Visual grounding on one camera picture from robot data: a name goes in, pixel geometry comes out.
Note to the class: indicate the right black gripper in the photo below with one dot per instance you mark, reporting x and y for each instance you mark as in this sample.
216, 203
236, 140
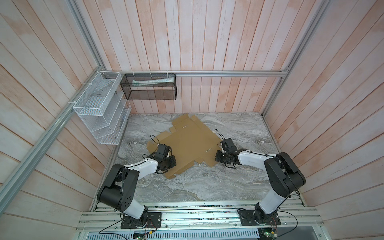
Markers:
217, 158

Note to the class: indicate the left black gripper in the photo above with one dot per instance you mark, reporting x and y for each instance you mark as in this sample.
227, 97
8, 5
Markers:
173, 163

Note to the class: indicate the brown cardboard box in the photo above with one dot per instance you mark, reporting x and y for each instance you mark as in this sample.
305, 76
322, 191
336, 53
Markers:
191, 142

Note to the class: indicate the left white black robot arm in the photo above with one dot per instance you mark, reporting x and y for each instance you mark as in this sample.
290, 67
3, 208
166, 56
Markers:
118, 189

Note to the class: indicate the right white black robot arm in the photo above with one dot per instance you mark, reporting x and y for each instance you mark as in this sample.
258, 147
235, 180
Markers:
284, 176

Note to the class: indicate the white paper in basket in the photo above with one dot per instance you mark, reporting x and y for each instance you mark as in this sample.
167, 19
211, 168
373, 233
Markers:
167, 82

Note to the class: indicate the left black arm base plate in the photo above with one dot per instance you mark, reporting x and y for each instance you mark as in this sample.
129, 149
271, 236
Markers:
147, 220

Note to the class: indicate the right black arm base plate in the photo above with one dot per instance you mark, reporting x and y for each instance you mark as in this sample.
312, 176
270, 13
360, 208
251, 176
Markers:
258, 218

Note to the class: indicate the black wire mesh basket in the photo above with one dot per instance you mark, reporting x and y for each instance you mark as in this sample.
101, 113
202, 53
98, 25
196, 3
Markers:
148, 93

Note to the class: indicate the white wire mesh shelf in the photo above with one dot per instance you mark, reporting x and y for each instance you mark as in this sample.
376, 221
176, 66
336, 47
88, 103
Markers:
103, 109

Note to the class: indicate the aluminium frame rail front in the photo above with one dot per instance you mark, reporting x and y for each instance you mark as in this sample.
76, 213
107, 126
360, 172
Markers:
202, 215

